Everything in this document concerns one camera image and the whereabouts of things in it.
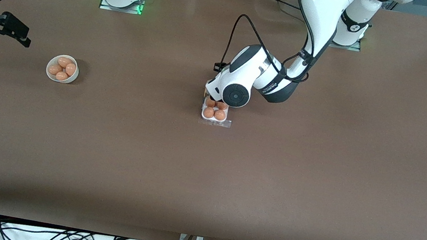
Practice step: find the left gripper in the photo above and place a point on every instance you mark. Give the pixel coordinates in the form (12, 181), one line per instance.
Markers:
(211, 98)

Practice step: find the clear plastic egg box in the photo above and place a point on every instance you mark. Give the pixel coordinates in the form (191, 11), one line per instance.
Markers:
(215, 122)

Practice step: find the small white bowl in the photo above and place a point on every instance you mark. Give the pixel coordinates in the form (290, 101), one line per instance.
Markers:
(71, 79)

